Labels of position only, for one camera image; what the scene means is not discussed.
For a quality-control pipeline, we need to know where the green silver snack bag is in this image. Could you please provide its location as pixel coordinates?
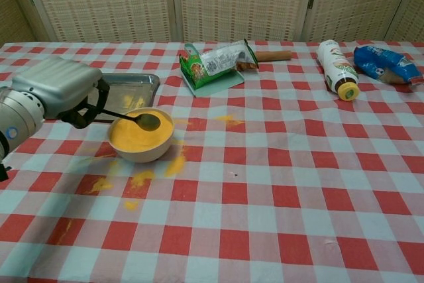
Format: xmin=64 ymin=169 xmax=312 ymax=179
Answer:
xmin=180 ymin=39 xmax=259 ymax=91

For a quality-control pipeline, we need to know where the blue snack bag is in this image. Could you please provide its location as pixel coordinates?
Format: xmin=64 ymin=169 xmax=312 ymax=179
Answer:
xmin=353 ymin=44 xmax=424 ymax=93

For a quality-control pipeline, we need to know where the woven folding screen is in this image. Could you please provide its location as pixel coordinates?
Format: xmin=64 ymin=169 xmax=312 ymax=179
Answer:
xmin=0 ymin=0 xmax=424 ymax=45

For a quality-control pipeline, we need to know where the white bottle yellow cap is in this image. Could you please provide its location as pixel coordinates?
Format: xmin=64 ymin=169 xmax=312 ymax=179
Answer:
xmin=316 ymin=39 xmax=360 ymax=102

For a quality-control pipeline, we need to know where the red white checkered tablecloth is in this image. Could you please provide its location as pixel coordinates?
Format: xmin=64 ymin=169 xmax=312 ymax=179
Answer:
xmin=0 ymin=40 xmax=424 ymax=283

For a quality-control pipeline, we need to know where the steel rectangular tray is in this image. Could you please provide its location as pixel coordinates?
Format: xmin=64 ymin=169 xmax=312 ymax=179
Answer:
xmin=88 ymin=72 xmax=162 ymax=124

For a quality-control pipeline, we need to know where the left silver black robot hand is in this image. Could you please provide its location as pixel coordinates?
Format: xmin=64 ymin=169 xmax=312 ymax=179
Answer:
xmin=11 ymin=56 xmax=111 ymax=130

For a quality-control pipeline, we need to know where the cream round bowl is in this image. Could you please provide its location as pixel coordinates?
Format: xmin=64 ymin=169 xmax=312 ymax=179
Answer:
xmin=108 ymin=107 xmax=176 ymax=164

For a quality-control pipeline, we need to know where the mint green dustpan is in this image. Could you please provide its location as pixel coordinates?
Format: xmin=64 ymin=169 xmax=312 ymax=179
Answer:
xmin=178 ymin=43 xmax=246 ymax=98

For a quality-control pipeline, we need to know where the dark metal spoon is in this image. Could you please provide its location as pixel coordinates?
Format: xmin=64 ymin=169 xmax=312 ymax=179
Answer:
xmin=102 ymin=107 xmax=162 ymax=131

